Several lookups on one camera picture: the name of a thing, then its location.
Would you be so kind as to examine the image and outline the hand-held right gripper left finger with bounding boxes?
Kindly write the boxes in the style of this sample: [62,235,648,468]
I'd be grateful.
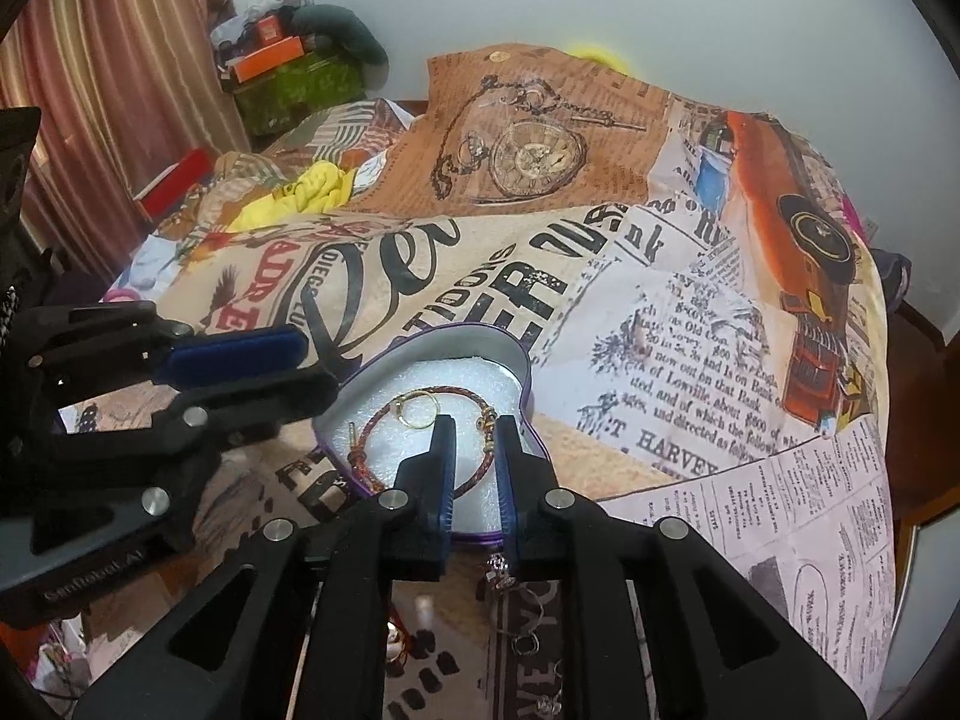
[73,415,458,720]

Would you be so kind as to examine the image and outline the silver charm chain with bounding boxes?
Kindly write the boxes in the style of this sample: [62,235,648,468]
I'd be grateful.
[484,552,563,717]

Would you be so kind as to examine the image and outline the red braided bracelet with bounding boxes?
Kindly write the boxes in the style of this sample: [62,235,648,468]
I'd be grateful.
[346,384,518,500]

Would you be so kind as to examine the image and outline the yellow cloth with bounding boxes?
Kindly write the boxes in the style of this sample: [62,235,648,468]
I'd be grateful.
[225,160,362,233]

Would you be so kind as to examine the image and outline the orange box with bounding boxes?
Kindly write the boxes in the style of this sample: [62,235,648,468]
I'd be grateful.
[229,34,308,83]

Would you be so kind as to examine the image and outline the printed blanket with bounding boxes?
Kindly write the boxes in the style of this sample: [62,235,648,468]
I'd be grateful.
[60,41,899,720]

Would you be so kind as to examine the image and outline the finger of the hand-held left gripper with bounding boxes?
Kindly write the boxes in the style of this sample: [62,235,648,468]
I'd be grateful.
[30,366,341,553]
[22,300,307,391]

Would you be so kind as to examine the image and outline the red cord bracelet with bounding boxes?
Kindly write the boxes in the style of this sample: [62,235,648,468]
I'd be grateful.
[384,611,418,662]

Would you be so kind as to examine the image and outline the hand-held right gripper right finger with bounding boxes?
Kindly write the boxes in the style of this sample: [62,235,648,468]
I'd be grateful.
[493,414,857,720]

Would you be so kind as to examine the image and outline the wooden bed frame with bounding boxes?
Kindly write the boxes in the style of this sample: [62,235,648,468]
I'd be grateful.
[885,298,960,691]

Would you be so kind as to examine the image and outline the white foam insert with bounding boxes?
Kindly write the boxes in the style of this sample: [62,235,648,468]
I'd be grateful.
[330,355,526,541]

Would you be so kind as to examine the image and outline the dark grey cloth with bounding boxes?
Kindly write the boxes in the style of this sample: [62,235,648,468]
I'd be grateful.
[289,4,391,65]

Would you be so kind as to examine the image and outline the yellow fluffy object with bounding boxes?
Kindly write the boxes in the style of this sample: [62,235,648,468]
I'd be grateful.
[566,41,638,68]

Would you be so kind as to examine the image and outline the heart-shaped metal tin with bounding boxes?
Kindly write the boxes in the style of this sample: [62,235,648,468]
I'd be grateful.
[311,324,535,548]

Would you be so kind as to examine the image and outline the striped pink curtain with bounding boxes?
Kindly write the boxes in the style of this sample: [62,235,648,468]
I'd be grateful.
[0,0,253,287]

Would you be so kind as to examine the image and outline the gold ring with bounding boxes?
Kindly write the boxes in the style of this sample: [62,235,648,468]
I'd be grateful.
[393,390,444,433]

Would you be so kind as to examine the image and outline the red box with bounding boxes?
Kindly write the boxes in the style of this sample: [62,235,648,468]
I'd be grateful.
[135,146,215,223]

